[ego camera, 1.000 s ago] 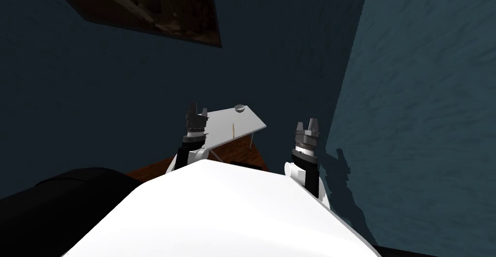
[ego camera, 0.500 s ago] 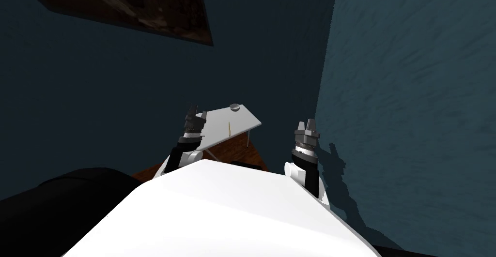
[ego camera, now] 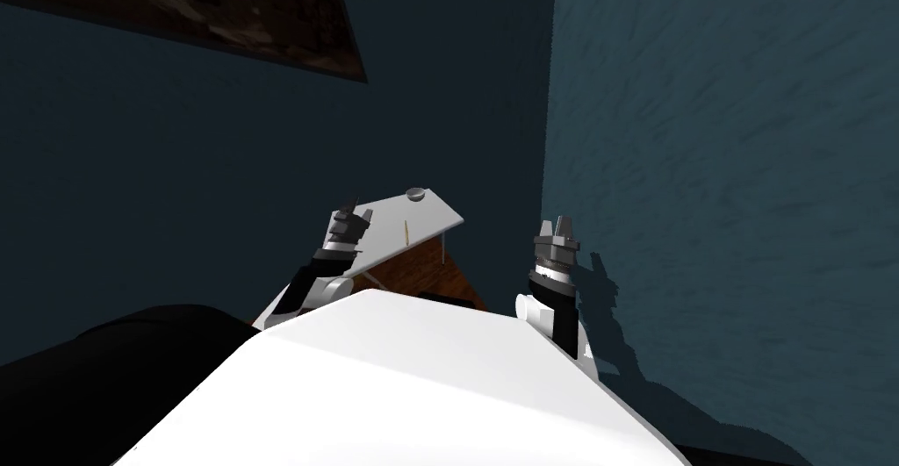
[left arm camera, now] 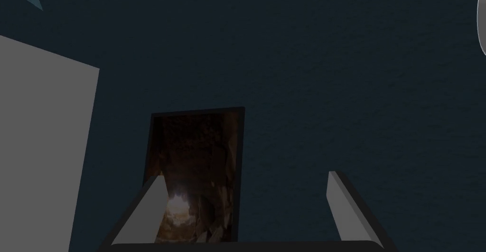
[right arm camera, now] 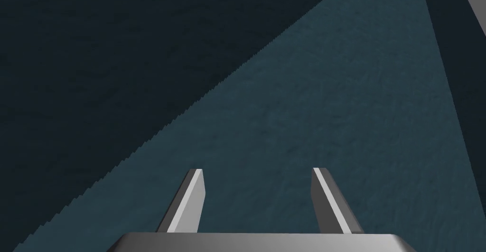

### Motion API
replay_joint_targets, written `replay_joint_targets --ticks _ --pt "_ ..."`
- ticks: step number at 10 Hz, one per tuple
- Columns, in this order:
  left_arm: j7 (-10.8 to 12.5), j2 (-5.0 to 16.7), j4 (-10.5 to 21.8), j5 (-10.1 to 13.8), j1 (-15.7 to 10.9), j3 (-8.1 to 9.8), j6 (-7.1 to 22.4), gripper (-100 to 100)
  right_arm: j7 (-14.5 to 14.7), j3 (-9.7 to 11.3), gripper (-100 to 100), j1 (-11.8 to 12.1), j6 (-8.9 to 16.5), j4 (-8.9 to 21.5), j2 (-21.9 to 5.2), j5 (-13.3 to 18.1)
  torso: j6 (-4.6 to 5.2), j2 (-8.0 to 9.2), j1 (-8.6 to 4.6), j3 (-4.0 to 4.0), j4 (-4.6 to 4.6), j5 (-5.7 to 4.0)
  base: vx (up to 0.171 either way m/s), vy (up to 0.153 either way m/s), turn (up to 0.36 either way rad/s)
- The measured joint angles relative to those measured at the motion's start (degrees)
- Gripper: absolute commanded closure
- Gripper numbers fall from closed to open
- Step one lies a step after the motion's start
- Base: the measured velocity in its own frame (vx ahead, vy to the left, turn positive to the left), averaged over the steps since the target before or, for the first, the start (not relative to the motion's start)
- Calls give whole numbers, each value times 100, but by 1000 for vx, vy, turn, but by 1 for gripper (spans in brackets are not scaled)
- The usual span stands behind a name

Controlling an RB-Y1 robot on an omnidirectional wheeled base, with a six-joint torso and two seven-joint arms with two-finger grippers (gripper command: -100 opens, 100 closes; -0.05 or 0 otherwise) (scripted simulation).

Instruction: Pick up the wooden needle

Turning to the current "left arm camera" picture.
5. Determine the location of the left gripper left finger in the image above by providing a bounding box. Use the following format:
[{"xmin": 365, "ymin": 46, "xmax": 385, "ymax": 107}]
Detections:
[{"xmin": 99, "ymin": 174, "xmax": 169, "ymax": 251}]

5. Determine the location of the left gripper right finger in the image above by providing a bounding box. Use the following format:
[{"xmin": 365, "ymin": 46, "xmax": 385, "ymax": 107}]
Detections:
[{"xmin": 326, "ymin": 170, "xmax": 398, "ymax": 251}]

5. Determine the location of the grey flat panel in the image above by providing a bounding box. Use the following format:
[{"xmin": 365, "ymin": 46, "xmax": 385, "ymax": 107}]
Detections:
[{"xmin": 0, "ymin": 35, "xmax": 101, "ymax": 252}]

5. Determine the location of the pale grey rounded shape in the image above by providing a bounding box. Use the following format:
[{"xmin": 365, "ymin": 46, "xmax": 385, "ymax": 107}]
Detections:
[{"xmin": 476, "ymin": 0, "xmax": 486, "ymax": 56}]

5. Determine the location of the dark framed brown wall picture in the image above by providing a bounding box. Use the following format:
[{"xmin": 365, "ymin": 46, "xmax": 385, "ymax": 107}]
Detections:
[{"xmin": 143, "ymin": 106, "xmax": 246, "ymax": 243}]

